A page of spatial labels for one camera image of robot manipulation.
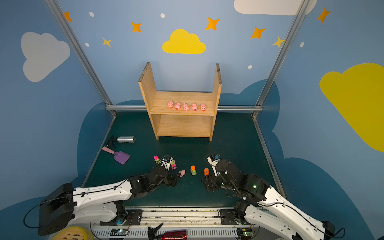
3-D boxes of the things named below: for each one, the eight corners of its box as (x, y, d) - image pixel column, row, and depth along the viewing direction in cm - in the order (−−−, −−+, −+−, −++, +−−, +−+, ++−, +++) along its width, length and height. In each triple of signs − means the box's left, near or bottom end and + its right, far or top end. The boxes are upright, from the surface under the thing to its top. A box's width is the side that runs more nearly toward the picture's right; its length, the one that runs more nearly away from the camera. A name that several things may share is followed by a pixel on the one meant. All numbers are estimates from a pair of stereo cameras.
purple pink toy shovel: (101, 152, 100) (99, 150, 98) (109, 145, 104) (107, 143, 102) (123, 165, 95) (121, 163, 93) (130, 156, 99) (129, 154, 97)
